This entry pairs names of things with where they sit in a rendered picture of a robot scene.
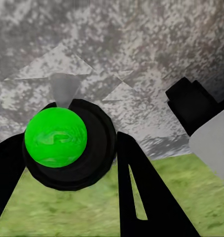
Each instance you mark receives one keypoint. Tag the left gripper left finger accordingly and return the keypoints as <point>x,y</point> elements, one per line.
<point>11,167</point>

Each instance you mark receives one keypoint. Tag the insectifuge atomizer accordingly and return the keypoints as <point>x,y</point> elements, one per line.
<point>71,143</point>

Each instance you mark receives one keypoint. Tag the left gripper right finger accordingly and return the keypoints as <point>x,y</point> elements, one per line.
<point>165,216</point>

